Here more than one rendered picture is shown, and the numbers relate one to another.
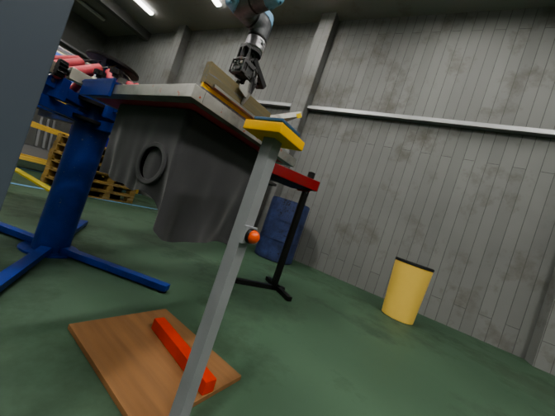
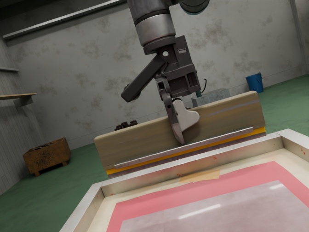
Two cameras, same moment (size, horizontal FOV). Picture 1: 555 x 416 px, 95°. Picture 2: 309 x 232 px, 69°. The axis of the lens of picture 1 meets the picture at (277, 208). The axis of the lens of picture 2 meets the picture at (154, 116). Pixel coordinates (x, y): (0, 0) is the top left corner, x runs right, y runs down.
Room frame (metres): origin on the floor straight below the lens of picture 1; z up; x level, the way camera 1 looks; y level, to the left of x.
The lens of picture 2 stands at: (1.25, 0.68, 1.22)
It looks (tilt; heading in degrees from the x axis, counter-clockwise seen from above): 8 degrees down; 242
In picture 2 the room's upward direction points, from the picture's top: 18 degrees counter-clockwise
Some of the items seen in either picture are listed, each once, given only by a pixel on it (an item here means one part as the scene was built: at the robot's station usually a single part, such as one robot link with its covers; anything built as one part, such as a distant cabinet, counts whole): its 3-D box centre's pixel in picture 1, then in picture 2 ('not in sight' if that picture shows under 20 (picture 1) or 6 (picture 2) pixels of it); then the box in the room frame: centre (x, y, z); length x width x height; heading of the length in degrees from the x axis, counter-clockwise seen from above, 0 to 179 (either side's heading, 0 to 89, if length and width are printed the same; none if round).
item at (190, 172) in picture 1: (217, 191); not in sight; (0.97, 0.24, 0.74); 0.45 x 0.03 x 0.43; 146
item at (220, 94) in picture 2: not in sight; (209, 93); (-3.21, -4.18, 0.46); 0.95 x 0.79 x 0.91; 153
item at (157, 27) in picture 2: (255, 46); (156, 33); (0.98, 0.28, 1.31); 0.08 x 0.08 x 0.05
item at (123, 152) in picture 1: (144, 156); not in sight; (0.95, 0.53, 0.77); 0.46 x 0.09 x 0.36; 56
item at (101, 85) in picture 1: (101, 90); not in sight; (1.03, 0.83, 0.98); 0.30 x 0.05 x 0.07; 56
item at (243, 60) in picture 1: (246, 64); (171, 70); (0.97, 0.29, 1.23); 0.09 x 0.08 x 0.12; 146
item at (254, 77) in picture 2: not in sight; (255, 83); (-4.64, -3.72, 0.29); 0.49 x 0.45 x 0.57; 152
